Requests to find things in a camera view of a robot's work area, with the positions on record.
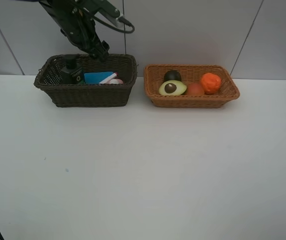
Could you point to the dark brown wicker basket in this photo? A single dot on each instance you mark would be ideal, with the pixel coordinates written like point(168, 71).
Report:
point(49, 79)

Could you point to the orange-red peach fruit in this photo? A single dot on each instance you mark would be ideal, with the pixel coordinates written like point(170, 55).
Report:
point(195, 89)

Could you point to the black whiteboard eraser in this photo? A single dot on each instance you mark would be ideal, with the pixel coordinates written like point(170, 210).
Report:
point(92, 78)

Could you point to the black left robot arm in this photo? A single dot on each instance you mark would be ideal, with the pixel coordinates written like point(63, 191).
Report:
point(57, 9)

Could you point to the dark green pump bottle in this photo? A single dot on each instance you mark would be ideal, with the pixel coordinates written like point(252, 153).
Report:
point(72, 73)

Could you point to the orange tangerine fruit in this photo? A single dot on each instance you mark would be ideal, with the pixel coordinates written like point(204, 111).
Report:
point(210, 83)

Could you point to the dark mangosteen fruit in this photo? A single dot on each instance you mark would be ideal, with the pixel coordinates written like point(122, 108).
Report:
point(172, 75)

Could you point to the pink lotion bottle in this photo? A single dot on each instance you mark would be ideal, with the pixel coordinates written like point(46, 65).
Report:
point(115, 81)

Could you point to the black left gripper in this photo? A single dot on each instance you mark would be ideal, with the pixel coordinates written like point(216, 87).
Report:
point(80, 31)

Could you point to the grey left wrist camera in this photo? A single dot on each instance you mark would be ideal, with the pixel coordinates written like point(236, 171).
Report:
point(112, 14)

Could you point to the light orange wicker basket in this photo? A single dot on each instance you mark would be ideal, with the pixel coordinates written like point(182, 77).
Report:
point(154, 76)

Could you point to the white pink-capped marker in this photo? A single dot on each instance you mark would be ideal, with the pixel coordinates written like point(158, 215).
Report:
point(107, 77)

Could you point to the halved avocado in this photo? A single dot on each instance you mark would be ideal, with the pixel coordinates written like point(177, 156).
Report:
point(172, 88)

